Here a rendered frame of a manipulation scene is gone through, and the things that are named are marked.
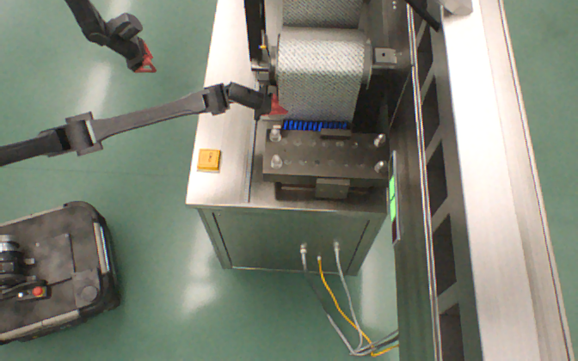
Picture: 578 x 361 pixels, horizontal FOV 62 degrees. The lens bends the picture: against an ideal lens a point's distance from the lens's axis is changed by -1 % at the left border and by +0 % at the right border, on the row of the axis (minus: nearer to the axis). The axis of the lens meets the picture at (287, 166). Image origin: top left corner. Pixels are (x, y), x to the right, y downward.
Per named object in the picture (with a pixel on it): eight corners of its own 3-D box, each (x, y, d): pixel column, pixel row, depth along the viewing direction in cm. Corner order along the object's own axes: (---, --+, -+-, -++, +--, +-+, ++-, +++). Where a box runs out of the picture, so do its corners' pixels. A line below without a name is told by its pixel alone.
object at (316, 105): (279, 119, 158) (278, 85, 141) (351, 123, 157) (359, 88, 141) (279, 120, 158) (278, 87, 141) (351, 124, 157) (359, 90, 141)
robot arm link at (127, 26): (83, 16, 145) (87, 38, 141) (110, -5, 141) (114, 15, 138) (113, 36, 155) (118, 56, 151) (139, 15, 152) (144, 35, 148)
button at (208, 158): (199, 151, 166) (199, 148, 164) (220, 152, 166) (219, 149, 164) (197, 169, 163) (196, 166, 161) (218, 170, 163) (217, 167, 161)
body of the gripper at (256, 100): (258, 122, 150) (236, 114, 146) (261, 94, 154) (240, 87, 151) (268, 113, 145) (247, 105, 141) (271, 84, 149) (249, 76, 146)
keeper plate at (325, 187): (314, 192, 158) (316, 177, 148) (345, 193, 158) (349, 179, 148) (314, 198, 157) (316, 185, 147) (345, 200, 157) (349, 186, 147)
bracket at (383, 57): (374, 51, 138) (375, 46, 137) (394, 52, 138) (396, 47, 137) (374, 65, 136) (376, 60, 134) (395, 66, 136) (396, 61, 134)
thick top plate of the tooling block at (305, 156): (267, 137, 160) (266, 128, 155) (388, 143, 160) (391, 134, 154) (263, 181, 153) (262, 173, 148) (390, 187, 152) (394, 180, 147)
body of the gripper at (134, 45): (140, 37, 160) (124, 26, 153) (146, 60, 155) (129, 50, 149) (126, 47, 162) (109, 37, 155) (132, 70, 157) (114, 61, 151)
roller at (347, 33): (282, 43, 160) (282, 16, 149) (359, 46, 160) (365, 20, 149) (279, 72, 155) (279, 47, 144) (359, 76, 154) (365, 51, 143)
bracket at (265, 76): (261, 108, 174) (256, 52, 147) (279, 109, 174) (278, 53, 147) (260, 120, 172) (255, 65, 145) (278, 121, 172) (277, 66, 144)
